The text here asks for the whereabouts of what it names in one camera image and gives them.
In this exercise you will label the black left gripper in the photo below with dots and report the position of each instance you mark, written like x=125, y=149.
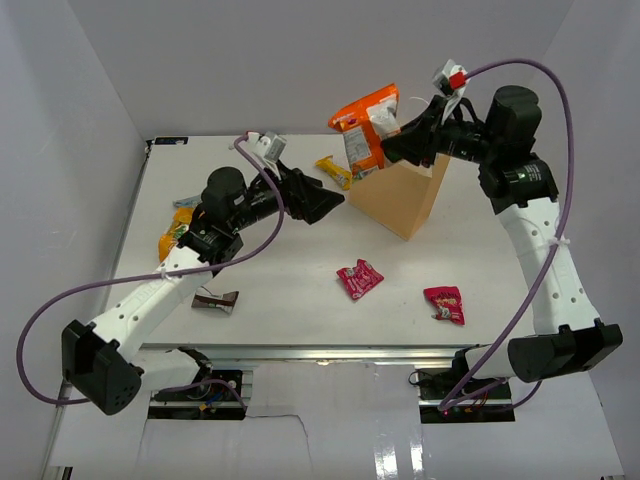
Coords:
x=304, y=199

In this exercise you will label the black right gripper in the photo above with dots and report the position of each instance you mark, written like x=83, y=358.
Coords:
x=421, y=142

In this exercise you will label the orange Fox's candy bag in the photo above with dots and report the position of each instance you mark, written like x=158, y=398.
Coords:
x=363, y=124

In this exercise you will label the orange yellow snack bag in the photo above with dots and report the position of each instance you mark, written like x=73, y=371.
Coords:
x=179, y=225

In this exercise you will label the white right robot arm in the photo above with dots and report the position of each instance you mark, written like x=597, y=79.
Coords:
x=568, y=334

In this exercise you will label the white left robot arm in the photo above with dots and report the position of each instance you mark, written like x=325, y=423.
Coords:
x=97, y=357

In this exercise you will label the brown paper bag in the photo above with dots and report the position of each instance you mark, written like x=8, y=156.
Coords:
x=400, y=196

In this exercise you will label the yellow snack bar wrapper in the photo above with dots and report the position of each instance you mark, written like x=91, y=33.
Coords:
x=341, y=176

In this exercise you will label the pink red snack packet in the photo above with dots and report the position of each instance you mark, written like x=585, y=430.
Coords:
x=359, y=279

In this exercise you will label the silver blue snack wrapper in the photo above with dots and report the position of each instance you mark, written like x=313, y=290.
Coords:
x=189, y=202

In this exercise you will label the brown chocolate bar wrapper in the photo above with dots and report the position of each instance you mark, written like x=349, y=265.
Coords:
x=205, y=299

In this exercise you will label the red chips snack packet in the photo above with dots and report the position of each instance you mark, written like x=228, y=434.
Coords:
x=447, y=304

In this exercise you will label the left blue corner label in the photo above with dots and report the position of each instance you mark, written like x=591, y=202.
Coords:
x=171, y=140

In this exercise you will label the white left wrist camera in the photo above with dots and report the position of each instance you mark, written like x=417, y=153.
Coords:
x=267, y=147

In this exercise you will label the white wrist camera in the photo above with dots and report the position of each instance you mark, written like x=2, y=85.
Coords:
x=267, y=147
x=450, y=80

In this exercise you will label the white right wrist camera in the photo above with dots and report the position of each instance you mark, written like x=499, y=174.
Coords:
x=450, y=80

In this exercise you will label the aluminium table frame rail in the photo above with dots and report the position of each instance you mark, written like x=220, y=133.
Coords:
x=379, y=353

